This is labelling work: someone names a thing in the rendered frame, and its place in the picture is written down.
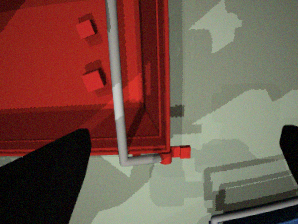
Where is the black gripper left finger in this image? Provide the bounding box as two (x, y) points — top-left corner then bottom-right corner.
(0, 128), (92, 224)

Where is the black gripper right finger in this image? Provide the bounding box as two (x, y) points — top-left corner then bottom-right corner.
(279, 124), (298, 184)

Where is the small red block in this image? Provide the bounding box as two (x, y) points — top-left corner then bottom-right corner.
(81, 67), (106, 92)
(76, 20), (98, 39)

